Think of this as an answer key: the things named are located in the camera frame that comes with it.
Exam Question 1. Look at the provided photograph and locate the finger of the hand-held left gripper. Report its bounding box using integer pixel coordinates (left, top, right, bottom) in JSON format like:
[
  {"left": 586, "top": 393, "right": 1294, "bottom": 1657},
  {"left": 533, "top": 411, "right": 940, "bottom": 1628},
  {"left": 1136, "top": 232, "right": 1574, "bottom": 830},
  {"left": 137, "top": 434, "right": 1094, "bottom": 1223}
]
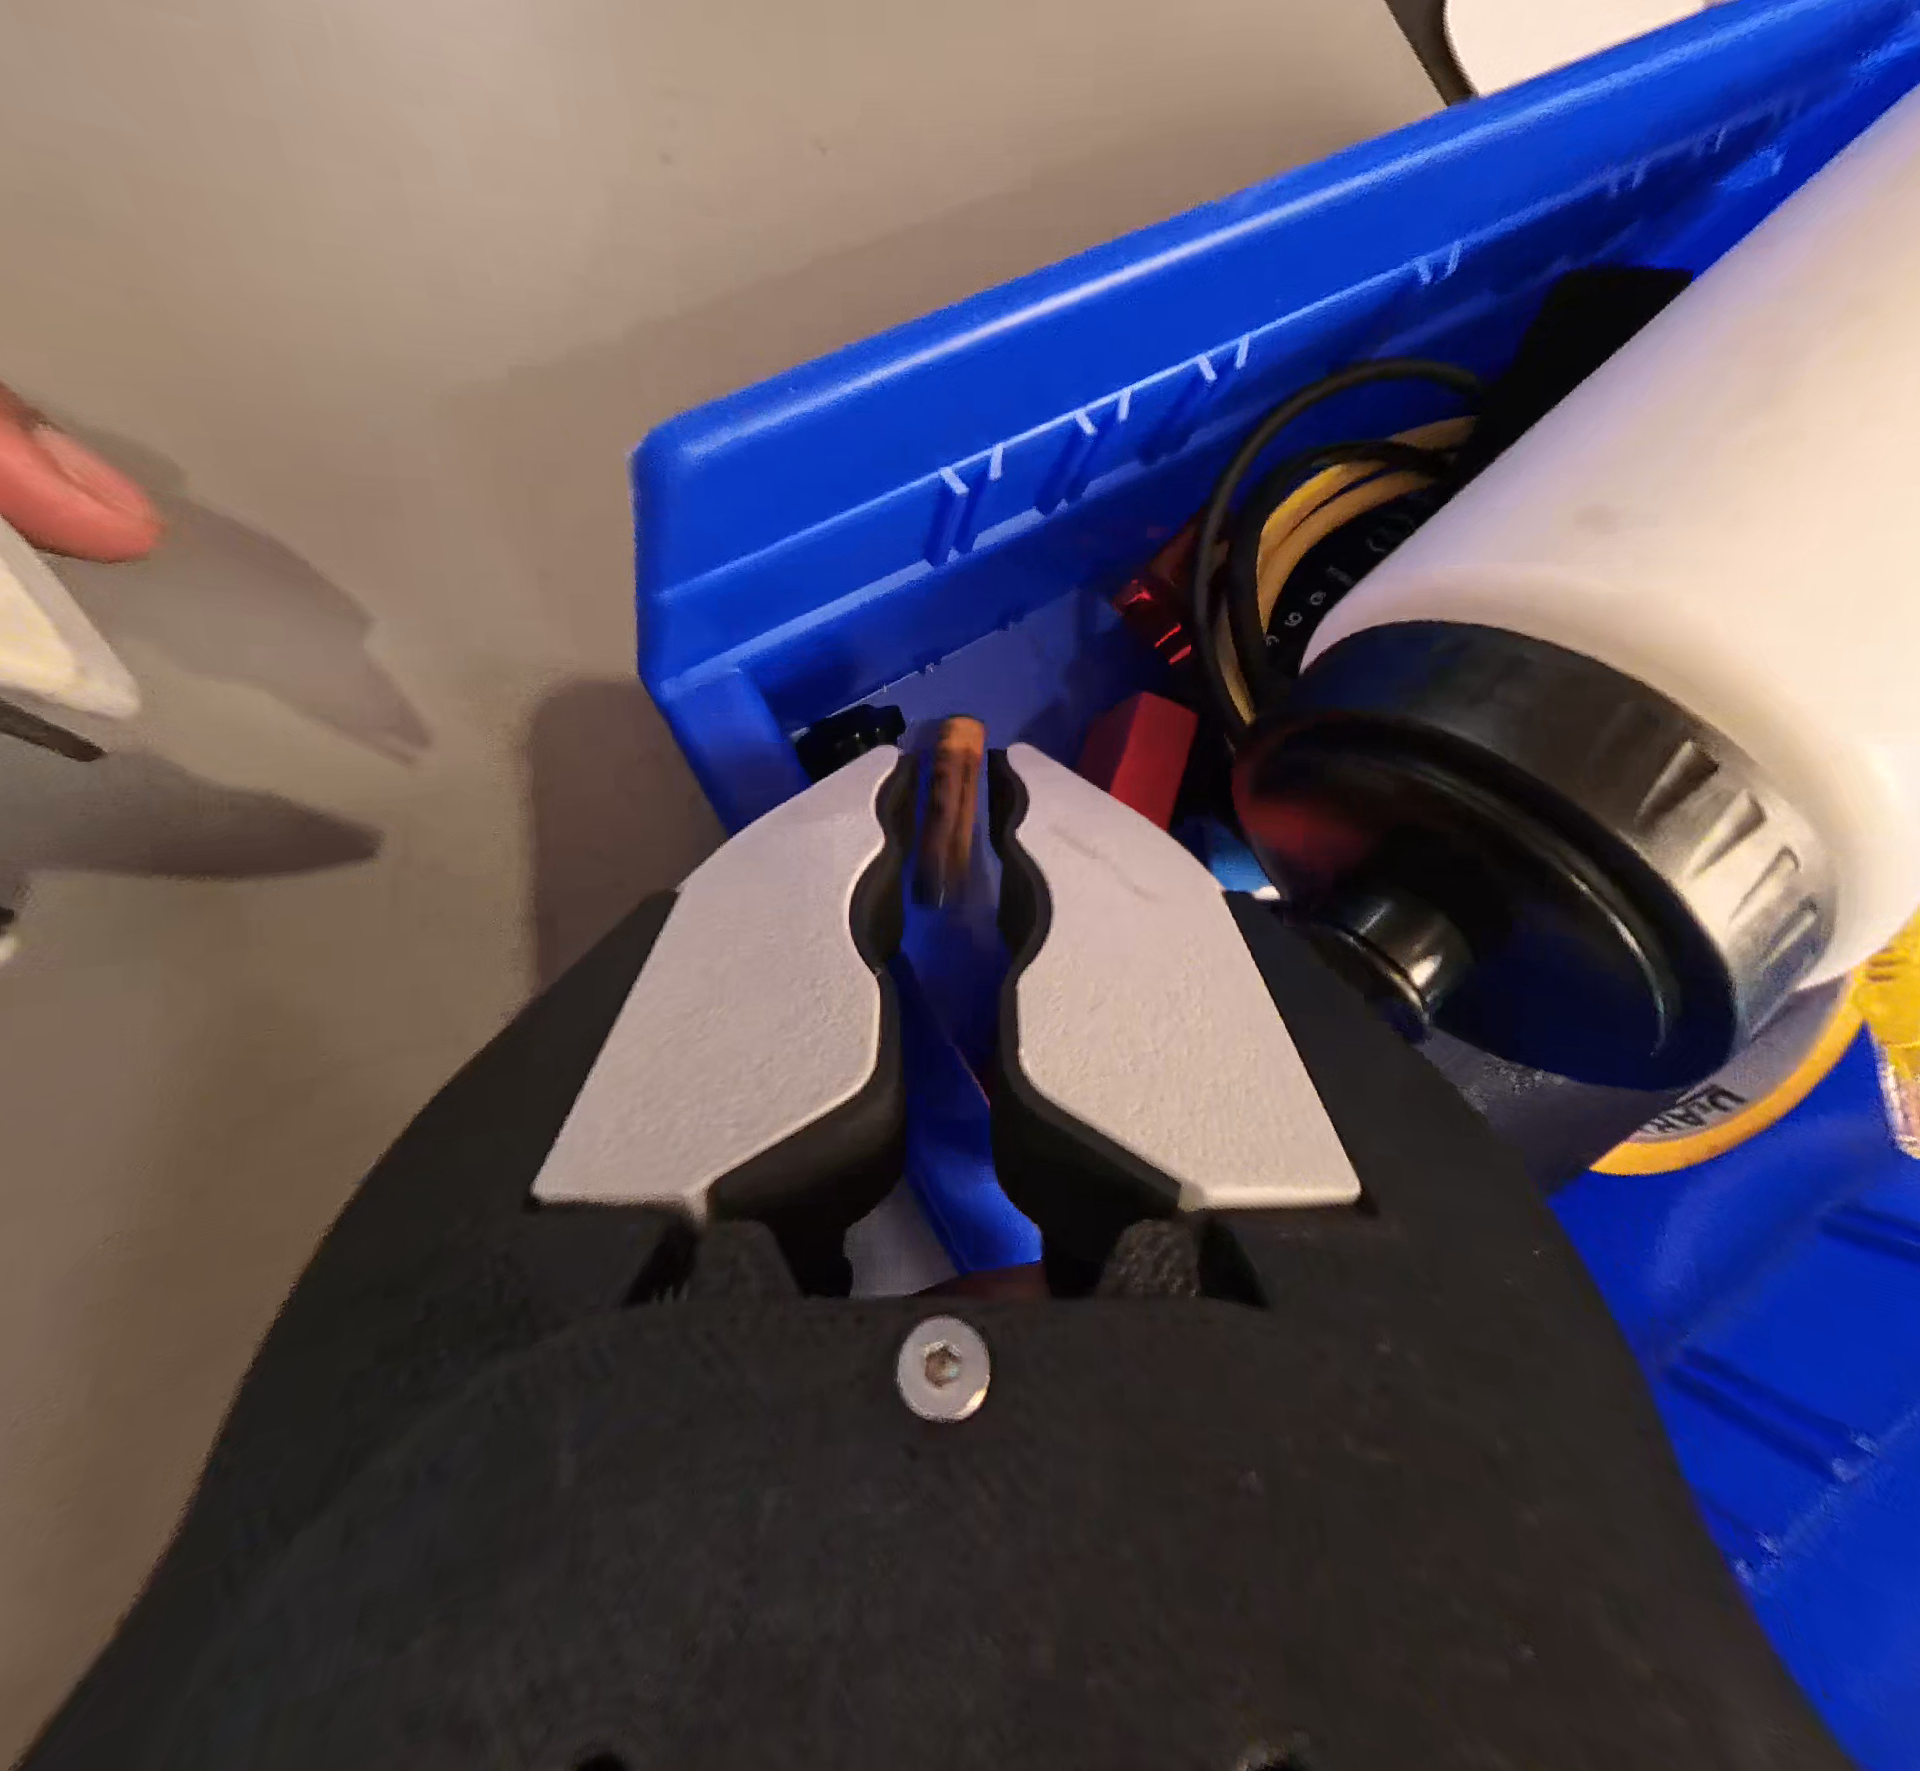
[{"left": 0, "top": 517, "right": 145, "bottom": 765}]

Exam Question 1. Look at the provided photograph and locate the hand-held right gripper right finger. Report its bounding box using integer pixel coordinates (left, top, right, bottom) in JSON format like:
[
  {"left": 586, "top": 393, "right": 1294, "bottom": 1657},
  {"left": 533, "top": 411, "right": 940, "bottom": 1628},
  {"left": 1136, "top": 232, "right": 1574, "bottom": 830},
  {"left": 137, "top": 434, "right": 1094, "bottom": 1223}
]
[{"left": 982, "top": 743, "right": 1366, "bottom": 1299}]

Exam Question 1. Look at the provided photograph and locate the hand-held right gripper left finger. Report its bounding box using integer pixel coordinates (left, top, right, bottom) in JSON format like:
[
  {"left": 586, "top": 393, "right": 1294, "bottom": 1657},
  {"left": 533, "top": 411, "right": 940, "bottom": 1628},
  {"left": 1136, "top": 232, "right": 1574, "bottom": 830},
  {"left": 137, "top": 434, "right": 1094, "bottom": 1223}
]
[{"left": 528, "top": 747, "right": 916, "bottom": 1299}]

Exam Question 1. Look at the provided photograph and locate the copper AA battery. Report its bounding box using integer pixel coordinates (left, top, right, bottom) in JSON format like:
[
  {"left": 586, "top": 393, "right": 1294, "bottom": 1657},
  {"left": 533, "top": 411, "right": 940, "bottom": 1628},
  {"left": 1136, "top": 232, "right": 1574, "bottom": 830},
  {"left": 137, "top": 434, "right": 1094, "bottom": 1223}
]
[{"left": 915, "top": 711, "right": 992, "bottom": 909}]

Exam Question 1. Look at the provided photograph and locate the blue plastic bin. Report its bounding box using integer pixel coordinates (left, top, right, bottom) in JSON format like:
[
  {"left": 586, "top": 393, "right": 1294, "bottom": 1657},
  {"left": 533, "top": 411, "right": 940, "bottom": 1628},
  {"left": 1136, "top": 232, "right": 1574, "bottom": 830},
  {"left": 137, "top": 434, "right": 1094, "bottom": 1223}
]
[{"left": 630, "top": 0, "right": 1920, "bottom": 1771}]

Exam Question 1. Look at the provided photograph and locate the person's left hand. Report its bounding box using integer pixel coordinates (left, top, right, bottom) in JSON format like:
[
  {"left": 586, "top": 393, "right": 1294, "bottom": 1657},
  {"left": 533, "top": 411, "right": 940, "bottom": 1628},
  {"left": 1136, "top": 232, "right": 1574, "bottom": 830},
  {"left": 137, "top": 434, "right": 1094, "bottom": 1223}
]
[{"left": 0, "top": 383, "right": 167, "bottom": 564}]

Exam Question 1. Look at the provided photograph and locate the long red box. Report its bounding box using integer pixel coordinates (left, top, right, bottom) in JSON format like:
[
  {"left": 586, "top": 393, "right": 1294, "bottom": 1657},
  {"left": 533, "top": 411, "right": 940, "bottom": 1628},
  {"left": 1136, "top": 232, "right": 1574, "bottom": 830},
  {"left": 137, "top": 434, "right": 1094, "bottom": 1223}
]
[{"left": 1079, "top": 691, "right": 1202, "bottom": 827}]

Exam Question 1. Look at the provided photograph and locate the white bottle with black cap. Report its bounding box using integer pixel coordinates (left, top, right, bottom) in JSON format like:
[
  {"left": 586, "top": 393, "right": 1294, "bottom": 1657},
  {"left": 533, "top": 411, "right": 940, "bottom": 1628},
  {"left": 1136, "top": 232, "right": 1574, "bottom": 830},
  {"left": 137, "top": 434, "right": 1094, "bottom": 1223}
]
[{"left": 1230, "top": 76, "right": 1920, "bottom": 1097}]

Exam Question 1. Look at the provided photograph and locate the yellow ethernet cable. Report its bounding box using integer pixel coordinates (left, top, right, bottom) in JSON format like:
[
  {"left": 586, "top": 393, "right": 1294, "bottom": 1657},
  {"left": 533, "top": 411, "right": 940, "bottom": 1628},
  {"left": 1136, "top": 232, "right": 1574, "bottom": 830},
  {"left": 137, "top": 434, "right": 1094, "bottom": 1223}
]
[{"left": 1222, "top": 411, "right": 1920, "bottom": 1158}]

